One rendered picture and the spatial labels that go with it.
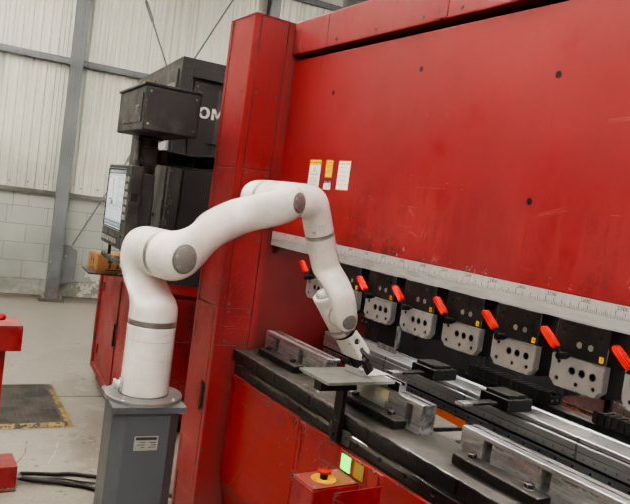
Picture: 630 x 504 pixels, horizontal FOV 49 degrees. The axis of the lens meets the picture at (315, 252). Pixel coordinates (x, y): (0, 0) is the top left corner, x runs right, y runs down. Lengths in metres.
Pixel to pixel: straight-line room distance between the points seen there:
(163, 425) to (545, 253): 1.05
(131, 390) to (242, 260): 1.33
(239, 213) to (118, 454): 0.67
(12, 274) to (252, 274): 6.17
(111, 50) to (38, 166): 1.66
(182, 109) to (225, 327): 0.94
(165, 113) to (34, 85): 5.97
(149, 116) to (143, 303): 1.38
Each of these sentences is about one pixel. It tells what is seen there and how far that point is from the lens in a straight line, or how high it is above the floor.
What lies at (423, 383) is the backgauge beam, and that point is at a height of 0.95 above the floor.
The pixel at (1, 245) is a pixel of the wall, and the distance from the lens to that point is 8.89.
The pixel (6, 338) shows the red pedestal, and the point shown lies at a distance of 3.48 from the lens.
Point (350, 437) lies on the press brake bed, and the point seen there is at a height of 0.81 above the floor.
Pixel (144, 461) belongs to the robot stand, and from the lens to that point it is 1.79.
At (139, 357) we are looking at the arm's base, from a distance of 1.73.
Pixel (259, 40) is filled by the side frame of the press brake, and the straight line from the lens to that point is 3.01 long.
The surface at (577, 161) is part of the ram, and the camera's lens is 1.83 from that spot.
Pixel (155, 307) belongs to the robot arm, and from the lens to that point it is 1.71.
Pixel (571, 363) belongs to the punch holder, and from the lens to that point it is 1.79.
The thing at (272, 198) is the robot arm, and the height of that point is 1.54.
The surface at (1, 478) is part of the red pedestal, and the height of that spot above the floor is 0.07.
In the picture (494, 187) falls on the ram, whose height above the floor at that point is 1.65.
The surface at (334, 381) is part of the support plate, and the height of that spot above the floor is 1.00.
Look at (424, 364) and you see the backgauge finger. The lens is 2.51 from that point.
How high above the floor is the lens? 1.53
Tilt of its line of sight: 4 degrees down
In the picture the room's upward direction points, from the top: 8 degrees clockwise
